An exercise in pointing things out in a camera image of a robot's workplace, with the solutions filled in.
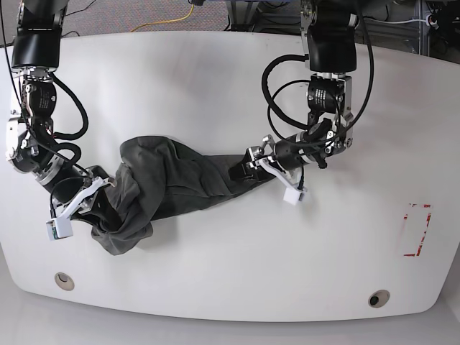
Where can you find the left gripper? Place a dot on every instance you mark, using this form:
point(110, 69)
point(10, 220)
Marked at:
point(284, 166)

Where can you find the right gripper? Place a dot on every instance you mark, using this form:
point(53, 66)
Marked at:
point(83, 198)

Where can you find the dark grey t-shirt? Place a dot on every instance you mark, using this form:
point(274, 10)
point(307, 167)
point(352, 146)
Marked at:
point(159, 178)

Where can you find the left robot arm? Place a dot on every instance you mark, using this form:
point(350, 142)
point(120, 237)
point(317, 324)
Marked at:
point(327, 31)

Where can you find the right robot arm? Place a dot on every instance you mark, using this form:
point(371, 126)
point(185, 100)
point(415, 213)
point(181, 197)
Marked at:
point(51, 156)

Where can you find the red tape rectangle marking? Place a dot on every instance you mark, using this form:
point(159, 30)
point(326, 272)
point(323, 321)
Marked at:
point(414, 229)

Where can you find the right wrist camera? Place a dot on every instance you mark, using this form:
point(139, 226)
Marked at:
point(59, 228)

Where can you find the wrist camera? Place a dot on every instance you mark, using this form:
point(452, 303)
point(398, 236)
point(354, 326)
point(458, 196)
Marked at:
point(59, 228)
point(294, 196)

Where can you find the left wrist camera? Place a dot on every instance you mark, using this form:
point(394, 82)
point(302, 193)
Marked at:
point(294, 196)

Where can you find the left table cable grommet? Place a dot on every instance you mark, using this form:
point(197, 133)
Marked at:
point(64, 281)

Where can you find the table cable grommet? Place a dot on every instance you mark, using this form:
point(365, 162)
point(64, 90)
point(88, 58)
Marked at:
point(64, 281)
point(379, 298)

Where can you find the right table cable grommet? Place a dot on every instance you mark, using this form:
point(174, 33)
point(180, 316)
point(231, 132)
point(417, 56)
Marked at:
point(379, 298)

